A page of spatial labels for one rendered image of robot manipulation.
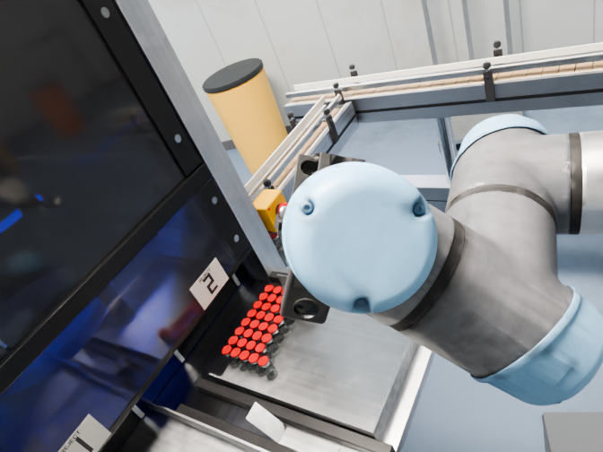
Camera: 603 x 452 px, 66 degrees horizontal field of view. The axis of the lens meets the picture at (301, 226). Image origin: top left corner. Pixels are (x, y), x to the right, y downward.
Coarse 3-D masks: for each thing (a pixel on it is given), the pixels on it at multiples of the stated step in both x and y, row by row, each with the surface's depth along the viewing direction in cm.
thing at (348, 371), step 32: (352, 320) 89; (288, 352) 88; (320, 352) 86; (352, 352) 83; (384, 352) 81; (224, 384) 86; (256, 384) 85; (288, 384) 83; (320, 384) 81; (352, 384) 78; (384, 384) 76; (320, 416) 73; (352, 416) 74; (384, 416) 70
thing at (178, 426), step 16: (144, 400) 87; (144, 416) 89; (160, 416) 87; (176, 416) 84; (144, 432) 86; (160, 432) 85; (176, 432) 83; (192, 432) 82; (208, 432) 80; (224, 432) 76; (128, 448) 84; (144, 448) 83; (160, 448) 82; (176, 448) 81; (192, 448) 80; (208, 448) 79; (224, 448) 77; (240, 448) 76; (256, 448) 72
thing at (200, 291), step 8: (216, 264) 91; (208, 272) 90; (216, 272) 91; (224, 272) 93; (200, 280) 88; (208, 280) 90; (216, 280) 92; (224, 280) 93; (192, 288) 86; (200, 288) 88; (200, 296) 88; (208, 296) 90; (200, 304) 88; (208, 304) 90
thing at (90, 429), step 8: (88, 416) 71; (80, 424) 70; (88, 424) 71; (96, 424) 72; (80, 432) 70; (88, 432) 71; (96, 432) 72; (104, 432) 73; (72, 440) 69; (88, 440) 71; (96, 440) 72; (104, 440) 73; (64, 448) 68; (72, 448) 69; (80, 448) 70; (96, 448) 72
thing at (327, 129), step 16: (336, 96) 152; (288, 112) 148; (320, 112) 156; (336, 112) 152; (352, 112) 154; (304, 128) 151; (320, 128) 147; (336, 128) 147; (352, 128) 155; (288, 144) 141; (304, 144) 142; (320, 144) 140; (336, 144) 147; (272, 160) 135; (288, 160) 131; (256, 176) 130; (272, 176) 126; (288, 176) 130; (288, 192) 128
